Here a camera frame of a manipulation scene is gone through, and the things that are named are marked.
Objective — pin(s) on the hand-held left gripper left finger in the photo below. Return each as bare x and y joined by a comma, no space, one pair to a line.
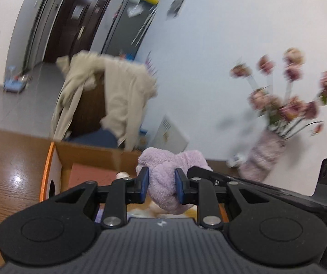
144,184

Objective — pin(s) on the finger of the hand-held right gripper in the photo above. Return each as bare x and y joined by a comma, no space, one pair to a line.
266,189

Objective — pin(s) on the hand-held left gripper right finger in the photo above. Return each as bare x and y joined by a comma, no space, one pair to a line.
179,187

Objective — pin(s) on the lavender plush toy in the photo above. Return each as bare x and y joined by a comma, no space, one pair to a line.
163,174

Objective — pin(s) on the white and yellow plush toy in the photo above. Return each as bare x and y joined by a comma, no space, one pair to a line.
152,210

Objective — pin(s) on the red cardboard box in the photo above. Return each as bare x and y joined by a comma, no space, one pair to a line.
95,159

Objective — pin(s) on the pink textured vase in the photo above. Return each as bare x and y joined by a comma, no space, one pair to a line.
261,157

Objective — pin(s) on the small white bottle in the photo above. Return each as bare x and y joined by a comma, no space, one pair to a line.
237,160

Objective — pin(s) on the white vented panel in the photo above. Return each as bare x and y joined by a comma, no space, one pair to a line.
170,132

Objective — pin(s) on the blue seat cushion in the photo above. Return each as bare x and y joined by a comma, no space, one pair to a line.
95,139

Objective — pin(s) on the beige coat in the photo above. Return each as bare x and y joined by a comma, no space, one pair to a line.
117,97

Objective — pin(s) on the brown wooden chair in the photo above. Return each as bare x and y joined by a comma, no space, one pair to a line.
90,105

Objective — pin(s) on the dried pink rose bouquet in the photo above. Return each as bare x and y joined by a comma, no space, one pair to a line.
289,97

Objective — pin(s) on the grey refrigerator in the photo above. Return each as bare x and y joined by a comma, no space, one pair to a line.
126,28

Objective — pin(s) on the clear folded umbrella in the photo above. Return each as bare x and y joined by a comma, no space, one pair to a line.
144,25

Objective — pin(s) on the blue floor tray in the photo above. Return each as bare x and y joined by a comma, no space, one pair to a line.
15,82

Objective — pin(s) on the dark brown door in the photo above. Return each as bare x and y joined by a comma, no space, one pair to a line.
75,22

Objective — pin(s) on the purple wall stickers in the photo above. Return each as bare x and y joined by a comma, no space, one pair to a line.
151,64

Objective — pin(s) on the wall poster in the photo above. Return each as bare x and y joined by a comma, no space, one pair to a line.
176,7

